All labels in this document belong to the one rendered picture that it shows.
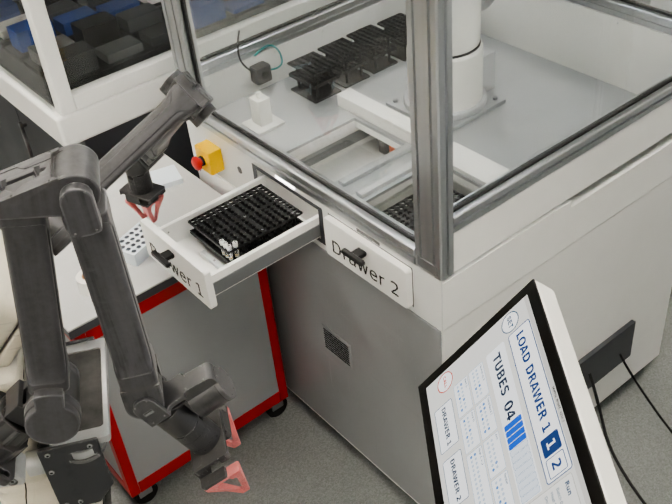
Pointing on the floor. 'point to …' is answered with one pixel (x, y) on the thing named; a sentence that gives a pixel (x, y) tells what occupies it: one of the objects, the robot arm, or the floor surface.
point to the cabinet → (374, 398)
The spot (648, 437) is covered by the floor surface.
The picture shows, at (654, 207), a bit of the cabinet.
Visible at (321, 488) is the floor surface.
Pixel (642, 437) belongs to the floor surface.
